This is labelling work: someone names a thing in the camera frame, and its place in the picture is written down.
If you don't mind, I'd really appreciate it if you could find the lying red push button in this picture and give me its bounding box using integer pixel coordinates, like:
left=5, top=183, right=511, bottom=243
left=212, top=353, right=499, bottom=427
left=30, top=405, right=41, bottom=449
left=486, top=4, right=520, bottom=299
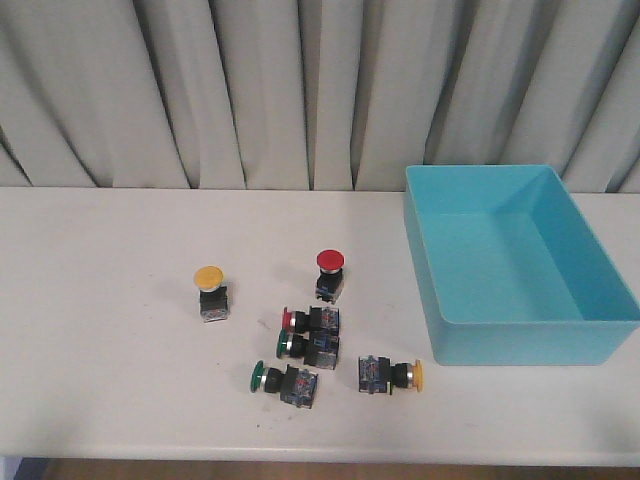
left=282, top=307, right=340, bottom=336

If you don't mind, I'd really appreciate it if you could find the upper lying green push button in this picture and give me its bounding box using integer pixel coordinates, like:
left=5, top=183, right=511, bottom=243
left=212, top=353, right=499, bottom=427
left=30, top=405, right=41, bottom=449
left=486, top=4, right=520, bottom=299
left=275, top=329, right=340, bottom=370

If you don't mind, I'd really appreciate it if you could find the grey pleated curtain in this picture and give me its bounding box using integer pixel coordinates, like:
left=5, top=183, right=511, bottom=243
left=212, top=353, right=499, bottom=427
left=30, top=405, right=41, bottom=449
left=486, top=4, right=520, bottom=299
left=1, top=1, right=639, bottom=193

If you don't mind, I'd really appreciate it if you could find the red push button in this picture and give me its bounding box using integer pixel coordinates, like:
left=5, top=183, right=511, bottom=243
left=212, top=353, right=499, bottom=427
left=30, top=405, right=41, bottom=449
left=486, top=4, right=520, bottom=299
left=315, top=249, right=345, bottom=304
left=282, top=307, right=340, bottom=336

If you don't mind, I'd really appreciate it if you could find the lying green push button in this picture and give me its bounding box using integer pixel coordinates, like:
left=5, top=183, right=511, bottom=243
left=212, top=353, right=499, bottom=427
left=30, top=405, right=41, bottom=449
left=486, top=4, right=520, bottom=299
left=275, top=329, right=340, bottom=370
left=249, top=360, right=319, bottom=409

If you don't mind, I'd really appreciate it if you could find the lower lying green push button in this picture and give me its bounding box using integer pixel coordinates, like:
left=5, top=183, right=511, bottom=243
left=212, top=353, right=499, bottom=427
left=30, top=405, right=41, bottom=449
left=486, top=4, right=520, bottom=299
left=249, top=360, right=319, bottom=409

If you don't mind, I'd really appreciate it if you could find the lying yellow push button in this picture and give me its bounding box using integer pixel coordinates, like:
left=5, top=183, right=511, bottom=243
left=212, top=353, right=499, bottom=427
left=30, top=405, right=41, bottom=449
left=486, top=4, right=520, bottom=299
left=358, top=355, right=425, bottom=395

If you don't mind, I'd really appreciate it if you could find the yellow push button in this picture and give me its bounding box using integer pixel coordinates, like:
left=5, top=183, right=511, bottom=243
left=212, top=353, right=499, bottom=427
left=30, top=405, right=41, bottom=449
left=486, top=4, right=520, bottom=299
left=358, top=355, right=425, bottom=395
left=193, top=265, right=230, bottom=323

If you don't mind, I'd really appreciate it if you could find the light blue plastic box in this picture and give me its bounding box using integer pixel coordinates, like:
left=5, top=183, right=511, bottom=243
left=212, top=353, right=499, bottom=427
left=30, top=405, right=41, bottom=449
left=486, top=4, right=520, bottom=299
left=404, top=165, right=639, bottom=366

